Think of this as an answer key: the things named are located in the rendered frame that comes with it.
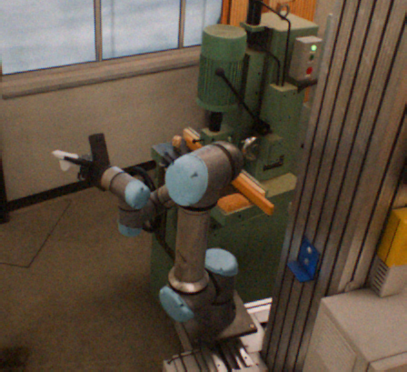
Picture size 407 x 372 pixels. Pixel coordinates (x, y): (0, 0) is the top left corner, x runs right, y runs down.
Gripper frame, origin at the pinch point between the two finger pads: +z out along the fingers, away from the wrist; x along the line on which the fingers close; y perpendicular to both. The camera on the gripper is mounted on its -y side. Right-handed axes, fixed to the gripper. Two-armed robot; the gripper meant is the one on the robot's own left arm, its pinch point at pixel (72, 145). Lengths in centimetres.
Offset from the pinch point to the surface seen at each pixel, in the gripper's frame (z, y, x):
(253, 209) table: -35, 27, 65
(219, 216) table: -28, 30, 52
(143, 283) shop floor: 30, 114, 77
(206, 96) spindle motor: -3, -10, 61
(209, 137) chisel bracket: -4, 8, 67
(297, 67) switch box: -23, -26, 90
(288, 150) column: -21, 16, 106
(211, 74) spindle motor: -4, -20, 60
